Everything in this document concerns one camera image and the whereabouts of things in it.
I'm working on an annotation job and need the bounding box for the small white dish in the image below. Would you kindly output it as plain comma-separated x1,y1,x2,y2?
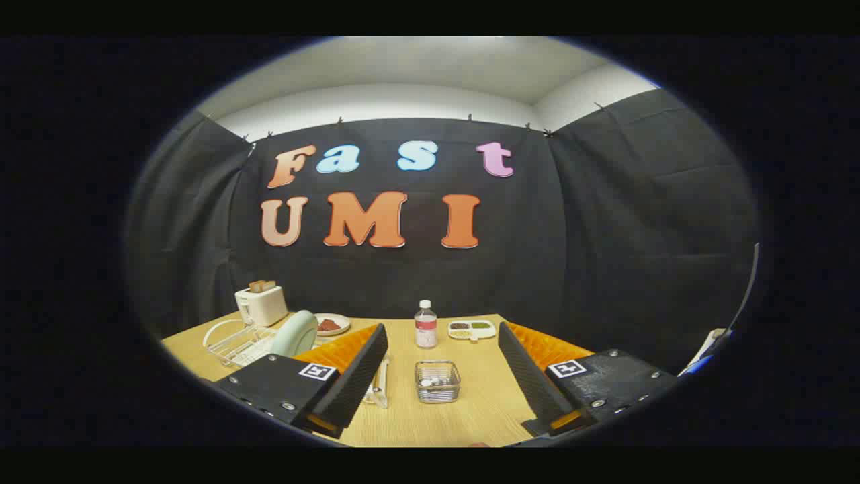
314,313,351,336

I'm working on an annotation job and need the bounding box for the metal wire basket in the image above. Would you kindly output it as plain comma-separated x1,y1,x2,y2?
415,360,462,404

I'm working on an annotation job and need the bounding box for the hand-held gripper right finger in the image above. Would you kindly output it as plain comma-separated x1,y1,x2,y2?
497,321,678,438

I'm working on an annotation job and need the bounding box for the clear bottle red label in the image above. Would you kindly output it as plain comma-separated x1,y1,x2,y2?
415,300,438,349

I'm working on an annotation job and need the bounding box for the white wire dish rack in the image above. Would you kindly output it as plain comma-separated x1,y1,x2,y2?
202,319,390,409

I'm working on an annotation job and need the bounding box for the black backdrop cloth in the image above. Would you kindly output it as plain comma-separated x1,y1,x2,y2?
124,87,760,377

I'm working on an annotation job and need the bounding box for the light green plate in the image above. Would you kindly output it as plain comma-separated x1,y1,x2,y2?
270,310,319,358

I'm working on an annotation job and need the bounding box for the white divided food tray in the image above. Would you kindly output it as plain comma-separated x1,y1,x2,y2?
448,319,497,341

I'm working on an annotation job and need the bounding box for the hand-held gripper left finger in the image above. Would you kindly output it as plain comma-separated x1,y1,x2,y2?
214,323,390,440

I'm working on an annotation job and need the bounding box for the cream toaster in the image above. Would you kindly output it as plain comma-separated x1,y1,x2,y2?
235,286,288,327

